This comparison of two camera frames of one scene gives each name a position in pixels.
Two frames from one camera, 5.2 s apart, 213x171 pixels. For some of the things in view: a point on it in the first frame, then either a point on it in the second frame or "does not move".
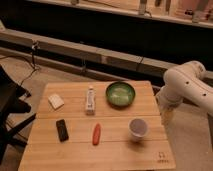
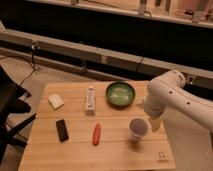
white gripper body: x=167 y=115 → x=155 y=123
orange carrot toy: x=96 y=135 does not move
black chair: x=10 y=103 does not move
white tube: x=90 y=101 does not move
